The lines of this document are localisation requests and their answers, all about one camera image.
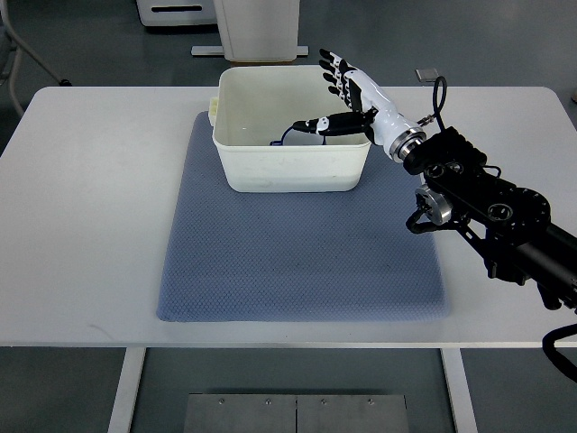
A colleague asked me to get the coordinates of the white chair frame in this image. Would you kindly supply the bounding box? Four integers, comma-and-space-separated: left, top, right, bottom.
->
1, 0, 72, 117

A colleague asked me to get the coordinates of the blue textured mat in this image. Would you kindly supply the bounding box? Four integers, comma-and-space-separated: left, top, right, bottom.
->
157, 113, 449, 322

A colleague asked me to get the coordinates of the white appliance with dark slot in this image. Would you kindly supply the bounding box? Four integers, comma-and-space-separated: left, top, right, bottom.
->
136, 0, 216, 27

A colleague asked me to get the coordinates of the white right table leg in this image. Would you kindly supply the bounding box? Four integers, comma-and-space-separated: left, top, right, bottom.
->
440, 348, 478, 433

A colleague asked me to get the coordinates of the white left table leg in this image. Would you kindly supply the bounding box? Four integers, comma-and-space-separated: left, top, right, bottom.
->
107, 347, 146, 433

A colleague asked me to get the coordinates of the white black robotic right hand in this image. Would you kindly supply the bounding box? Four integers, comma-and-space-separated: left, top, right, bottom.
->
292, 49, 426, 160

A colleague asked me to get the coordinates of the white pedestal column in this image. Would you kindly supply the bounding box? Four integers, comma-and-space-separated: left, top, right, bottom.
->
191, 0, 309, 63

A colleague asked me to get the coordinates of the white table leg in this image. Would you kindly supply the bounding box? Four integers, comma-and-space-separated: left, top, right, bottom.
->
440, 348, 478, 433
107, 347, 146, 433

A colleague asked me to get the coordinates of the white plastic box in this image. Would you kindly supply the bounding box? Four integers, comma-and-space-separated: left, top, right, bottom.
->
209, 65, 371, 192

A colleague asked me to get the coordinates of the small grey floor square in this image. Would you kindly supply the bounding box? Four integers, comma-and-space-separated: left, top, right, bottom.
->
415, 68, 440, 83

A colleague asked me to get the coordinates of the blue mug white inside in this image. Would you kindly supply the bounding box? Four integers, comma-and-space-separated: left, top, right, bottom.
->
269, 128, 326, 146

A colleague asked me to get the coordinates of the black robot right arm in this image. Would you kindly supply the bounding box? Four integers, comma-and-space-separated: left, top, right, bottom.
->
393, 76, 576, 310

